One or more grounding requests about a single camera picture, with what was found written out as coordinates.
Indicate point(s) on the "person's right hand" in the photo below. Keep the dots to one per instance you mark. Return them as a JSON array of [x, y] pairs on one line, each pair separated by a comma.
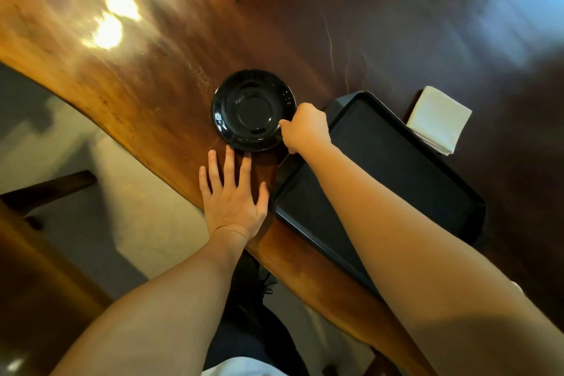
[[308, 129]]

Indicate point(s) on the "person's left hand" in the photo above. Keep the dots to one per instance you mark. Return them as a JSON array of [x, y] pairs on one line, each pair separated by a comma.
[[231, 208]]

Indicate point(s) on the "person's left thumb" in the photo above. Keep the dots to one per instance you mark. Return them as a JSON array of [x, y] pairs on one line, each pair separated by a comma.
[[263, 198]]

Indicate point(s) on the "person's left middle finger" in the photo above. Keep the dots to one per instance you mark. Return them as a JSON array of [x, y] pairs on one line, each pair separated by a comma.
[[230, 166]]

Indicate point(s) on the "person's left little finger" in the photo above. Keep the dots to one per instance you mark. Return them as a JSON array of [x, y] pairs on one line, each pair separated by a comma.
[[204, 182]]

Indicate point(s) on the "person's right thumb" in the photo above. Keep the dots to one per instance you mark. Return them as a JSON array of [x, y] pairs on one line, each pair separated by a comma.
[[286, 131]]

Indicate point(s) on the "black saucer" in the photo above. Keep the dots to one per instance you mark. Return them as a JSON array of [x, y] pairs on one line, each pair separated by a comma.
[[249, 110]]

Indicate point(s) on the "person's right forearm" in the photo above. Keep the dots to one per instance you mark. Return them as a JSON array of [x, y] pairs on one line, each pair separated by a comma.
[[409, 248]]

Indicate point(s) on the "person's left forearm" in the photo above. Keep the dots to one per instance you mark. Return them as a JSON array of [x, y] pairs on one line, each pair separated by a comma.
[[172, 309]]

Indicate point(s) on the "black serving tray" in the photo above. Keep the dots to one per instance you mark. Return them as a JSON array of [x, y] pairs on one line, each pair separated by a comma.
[[387, 177]]

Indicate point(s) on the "dark trousers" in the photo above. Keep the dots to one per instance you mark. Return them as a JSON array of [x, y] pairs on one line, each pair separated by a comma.
[[260, 336]]

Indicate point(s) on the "white folded napkin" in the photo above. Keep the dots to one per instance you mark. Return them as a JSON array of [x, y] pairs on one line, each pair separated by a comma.
[[438, 119]]

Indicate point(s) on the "dark wooden chair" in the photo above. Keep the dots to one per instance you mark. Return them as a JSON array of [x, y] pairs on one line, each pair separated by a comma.
[[46, 193]]

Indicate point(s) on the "white shirt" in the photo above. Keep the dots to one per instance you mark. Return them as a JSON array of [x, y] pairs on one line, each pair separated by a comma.
[[242, 367]]

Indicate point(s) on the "brown wooden bench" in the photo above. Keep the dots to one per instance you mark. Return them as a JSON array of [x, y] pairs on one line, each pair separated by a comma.
[[39, 283]]

